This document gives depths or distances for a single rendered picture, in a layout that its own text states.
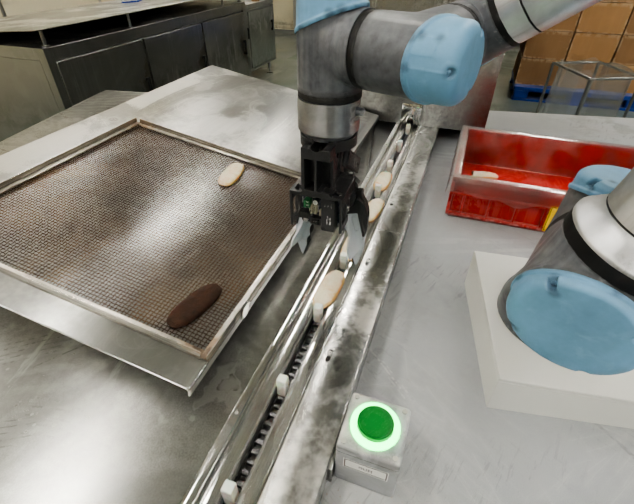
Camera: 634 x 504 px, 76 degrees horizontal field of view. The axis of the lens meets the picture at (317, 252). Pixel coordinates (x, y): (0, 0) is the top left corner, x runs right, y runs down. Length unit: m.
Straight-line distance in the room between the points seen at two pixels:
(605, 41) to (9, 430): 5.04
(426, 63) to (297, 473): 0.43
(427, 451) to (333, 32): 0.49
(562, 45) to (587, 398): 4.56
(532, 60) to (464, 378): 4.53
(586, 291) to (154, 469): 0.50
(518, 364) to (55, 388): 0.63
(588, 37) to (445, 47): 4.66
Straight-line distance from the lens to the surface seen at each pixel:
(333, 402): 0.54
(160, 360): 0.57
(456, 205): 0.97
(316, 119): 0.48
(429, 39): 0.40
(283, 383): 0.55
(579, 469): 0.63
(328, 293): 0.67
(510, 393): 0.60
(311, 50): 0.46
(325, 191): 0.52
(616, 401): 0.65
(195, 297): 0.62
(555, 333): 0.43
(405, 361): 0.64
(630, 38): 5.12
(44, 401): 0.70
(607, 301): 0.39
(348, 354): 0.58
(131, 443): 0.61
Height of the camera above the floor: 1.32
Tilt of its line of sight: 37 degrees down
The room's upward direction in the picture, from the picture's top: straight up
